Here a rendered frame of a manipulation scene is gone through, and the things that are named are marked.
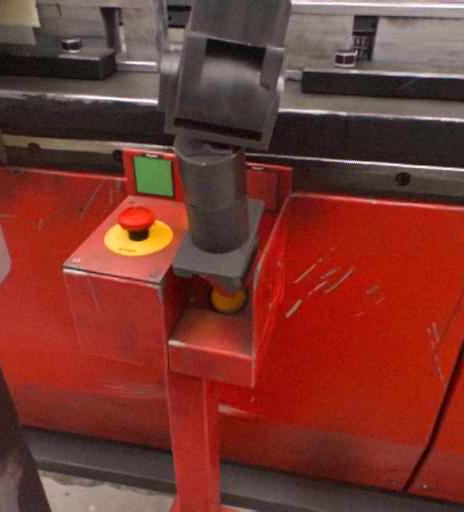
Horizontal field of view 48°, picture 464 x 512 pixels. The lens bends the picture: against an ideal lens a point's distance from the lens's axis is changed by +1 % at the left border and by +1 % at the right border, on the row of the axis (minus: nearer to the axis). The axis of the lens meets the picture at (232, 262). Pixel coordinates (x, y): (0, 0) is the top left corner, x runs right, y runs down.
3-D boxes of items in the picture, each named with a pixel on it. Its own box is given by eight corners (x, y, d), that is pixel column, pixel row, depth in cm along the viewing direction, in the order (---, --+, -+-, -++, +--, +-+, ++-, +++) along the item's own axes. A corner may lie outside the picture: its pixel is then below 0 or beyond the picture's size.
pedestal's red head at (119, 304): (79, 353, 58) (47, 212, 48) (139, 272, 71) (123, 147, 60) (253, 390, 53) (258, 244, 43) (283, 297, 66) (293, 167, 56)
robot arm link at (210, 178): (167, 154, 39) (242, 151, 39) (177, 102, 44) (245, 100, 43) (180, 219, 44) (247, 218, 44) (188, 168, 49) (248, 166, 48)
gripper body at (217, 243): (265, 213, 53) (264, 155, 47) (240, 290, 47) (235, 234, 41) (205, 205, 55) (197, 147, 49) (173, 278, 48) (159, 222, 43)
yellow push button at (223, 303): (211, 313, 59) (207, 308, 57) (218, 282, 60) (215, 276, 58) (243, 319, 58) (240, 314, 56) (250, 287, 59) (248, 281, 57)
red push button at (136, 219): (114, 248, 55) (109, 219, 53) (130, 229, 58) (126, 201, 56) (149, 254, 54) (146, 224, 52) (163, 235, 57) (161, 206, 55)
